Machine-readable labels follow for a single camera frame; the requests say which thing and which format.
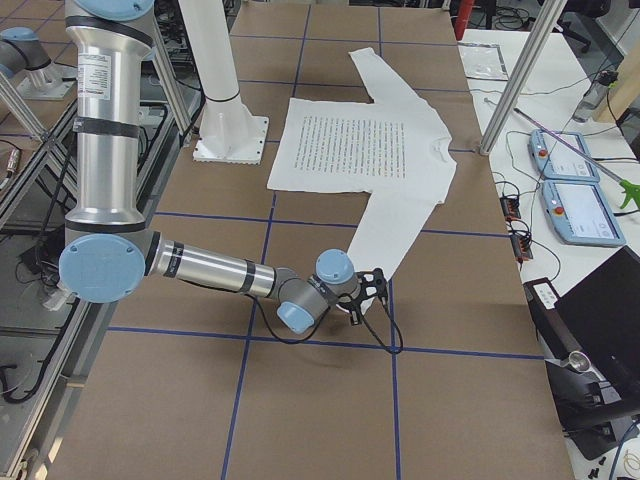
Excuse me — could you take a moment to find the lower blue teach pendant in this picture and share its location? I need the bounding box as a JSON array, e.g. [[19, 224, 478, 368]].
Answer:
[[542, 180, 626, 247]]

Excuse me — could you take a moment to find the black box with white label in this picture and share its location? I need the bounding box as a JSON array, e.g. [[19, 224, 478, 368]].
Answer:
[[523, 278, 592, 374]]

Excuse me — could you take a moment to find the orange circuit board upper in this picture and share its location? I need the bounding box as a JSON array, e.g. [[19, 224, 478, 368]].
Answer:
[[500, 196, 522, 221]]

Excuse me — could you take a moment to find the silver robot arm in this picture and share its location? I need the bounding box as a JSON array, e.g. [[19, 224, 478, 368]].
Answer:
[[59, 1, 388, 334], [1, 26, 51, 78]]

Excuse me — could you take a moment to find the white long-sleeve printed shirt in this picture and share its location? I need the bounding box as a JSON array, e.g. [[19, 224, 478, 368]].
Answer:
[[267, 48, 456, 278]]

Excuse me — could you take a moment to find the black laptop computer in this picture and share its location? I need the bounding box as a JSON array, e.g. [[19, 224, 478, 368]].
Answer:
[[555, 246, 639, 396]]

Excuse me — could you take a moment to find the aluminium side frame rail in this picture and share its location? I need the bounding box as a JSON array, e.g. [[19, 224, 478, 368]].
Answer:
[[1, 88, 184, 479]]

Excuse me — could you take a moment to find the orange circuit board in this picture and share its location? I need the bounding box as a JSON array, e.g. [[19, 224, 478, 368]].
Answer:
[[510, 233, 533, 264], [500, 196, 522, 221]]

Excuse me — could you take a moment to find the blue teach pendant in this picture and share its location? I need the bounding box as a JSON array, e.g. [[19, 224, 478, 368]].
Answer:
[[529, 129, 600, 183], [542, 180, 626, 247]]

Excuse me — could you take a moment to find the green-handled reacher grabber tool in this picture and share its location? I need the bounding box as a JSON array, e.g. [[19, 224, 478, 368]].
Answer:
[[513, 107, 640, 209]]

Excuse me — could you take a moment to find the aluminium frame post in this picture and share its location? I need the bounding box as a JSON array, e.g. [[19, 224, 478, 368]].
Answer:
[[479, 0, 567, 156]]

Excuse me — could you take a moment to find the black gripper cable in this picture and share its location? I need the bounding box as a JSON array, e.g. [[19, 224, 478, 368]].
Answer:
[[249, 294, 404, 355]]

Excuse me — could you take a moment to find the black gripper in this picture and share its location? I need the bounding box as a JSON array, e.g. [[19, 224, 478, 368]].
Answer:
[[344, 268, 388, 326]]

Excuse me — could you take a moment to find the upper blue teach pendant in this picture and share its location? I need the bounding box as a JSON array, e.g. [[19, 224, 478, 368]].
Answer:
[[529, 129, 600, 183]]

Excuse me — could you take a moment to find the orange circuit board lower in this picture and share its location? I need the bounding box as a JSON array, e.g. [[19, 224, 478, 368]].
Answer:
[[510, 233, 533, 264]]

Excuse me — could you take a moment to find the clear plastic bag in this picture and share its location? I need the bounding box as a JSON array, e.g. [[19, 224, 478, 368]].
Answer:
[[458, 42, 509, 81]]

